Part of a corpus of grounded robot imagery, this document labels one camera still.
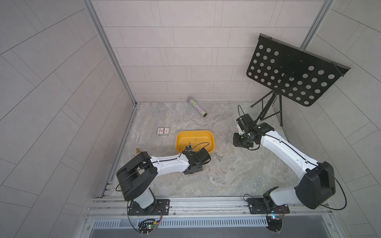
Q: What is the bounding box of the playing card box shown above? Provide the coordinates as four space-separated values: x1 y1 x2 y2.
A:
157 127 170 136

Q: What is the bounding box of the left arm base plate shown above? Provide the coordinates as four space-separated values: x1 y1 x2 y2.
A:
128 199 170 216

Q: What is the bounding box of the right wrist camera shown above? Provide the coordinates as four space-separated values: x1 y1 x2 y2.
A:
236 114 257 132

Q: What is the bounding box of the left green circuit board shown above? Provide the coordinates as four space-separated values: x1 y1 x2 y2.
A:
138 219 158 236

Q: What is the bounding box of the silver screw cluster screw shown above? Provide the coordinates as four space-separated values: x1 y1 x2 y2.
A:
215 153 224 162

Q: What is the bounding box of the green circuit board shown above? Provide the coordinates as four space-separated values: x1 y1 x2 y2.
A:
138 219 158 236
266 214 283 234

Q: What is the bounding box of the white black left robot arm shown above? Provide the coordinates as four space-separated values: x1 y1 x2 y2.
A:
115 148 211 210

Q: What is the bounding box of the yellow plastic storage box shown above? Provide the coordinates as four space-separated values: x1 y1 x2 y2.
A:
175 131 215 153

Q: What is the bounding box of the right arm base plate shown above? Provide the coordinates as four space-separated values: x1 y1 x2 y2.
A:
245 197 290 215

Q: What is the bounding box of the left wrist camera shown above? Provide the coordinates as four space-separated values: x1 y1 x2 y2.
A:
195 148 211 165

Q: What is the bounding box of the rhinestone silver microphone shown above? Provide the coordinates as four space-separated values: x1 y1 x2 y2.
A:
187 97 207 117

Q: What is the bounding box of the right green circuit board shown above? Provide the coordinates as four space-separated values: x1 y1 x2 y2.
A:
266 214 283 234

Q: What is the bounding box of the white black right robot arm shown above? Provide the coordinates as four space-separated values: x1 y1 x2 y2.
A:
233 121 340 209

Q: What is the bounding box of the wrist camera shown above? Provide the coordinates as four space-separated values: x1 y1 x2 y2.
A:
236 114 257 132
195 148 211 165

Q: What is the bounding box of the black perforated music stand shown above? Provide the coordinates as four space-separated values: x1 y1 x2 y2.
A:
246 34 350 107

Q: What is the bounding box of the aluminium rail frame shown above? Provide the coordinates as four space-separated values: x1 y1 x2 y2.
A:
73 195 344 238

